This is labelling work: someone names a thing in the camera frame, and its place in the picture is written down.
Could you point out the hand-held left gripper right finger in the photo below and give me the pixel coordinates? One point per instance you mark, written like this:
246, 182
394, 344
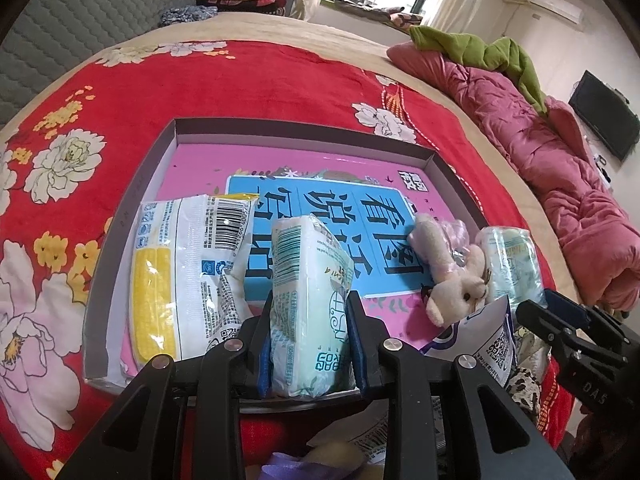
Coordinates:
357, 355

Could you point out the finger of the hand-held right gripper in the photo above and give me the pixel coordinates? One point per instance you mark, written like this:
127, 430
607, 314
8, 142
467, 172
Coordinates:
542, 327
565, 307

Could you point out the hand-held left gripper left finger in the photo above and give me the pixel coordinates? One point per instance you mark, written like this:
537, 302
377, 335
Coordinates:
262, 360

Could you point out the white lace cloth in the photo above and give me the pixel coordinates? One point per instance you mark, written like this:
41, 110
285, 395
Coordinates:
531, 347

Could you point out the green tissue packet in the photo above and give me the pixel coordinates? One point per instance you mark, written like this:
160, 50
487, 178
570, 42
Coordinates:
510, 265
310, 310

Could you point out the white blue plastic packet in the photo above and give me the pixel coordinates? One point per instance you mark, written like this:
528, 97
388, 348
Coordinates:
475, 345

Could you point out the leopard print cloth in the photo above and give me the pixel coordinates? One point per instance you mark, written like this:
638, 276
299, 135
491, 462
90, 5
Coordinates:
525, 400

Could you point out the cream plush bear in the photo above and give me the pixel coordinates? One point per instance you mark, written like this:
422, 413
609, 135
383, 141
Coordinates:
332, 456

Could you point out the purple scrunchie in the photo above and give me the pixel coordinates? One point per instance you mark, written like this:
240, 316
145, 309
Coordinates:
285, 467

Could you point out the white yellow plastic packet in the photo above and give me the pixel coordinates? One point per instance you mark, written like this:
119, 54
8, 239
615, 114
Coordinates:
170, 260

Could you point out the cardboard box with pink base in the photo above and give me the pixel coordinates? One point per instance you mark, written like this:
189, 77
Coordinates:
200, 170

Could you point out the white cabinet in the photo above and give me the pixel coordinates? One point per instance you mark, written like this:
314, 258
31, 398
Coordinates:
602, 165

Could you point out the pink quilt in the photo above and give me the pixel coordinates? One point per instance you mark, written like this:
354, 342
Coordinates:
540, 160

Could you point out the black television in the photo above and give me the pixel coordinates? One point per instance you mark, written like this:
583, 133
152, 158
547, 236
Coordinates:
602, 115

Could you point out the green blanket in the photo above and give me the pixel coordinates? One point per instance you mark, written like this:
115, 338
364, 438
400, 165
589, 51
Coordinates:
465, 50

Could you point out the white air conditioner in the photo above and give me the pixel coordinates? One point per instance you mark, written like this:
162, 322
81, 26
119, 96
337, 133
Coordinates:
555, 5

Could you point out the bed with beige sheet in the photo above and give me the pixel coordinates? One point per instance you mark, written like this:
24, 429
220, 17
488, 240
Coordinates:
325, 35

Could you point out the red floral blanket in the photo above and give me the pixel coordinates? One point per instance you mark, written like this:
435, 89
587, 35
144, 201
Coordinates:
60, 110

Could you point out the pile of dark clothes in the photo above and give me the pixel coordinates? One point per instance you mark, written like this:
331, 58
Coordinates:
375, 10

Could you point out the blue patterned cloth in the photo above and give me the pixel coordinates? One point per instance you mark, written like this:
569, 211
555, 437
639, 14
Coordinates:
187, 16

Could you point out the grey quilted sofa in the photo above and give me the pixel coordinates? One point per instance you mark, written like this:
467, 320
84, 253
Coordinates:
75, 20

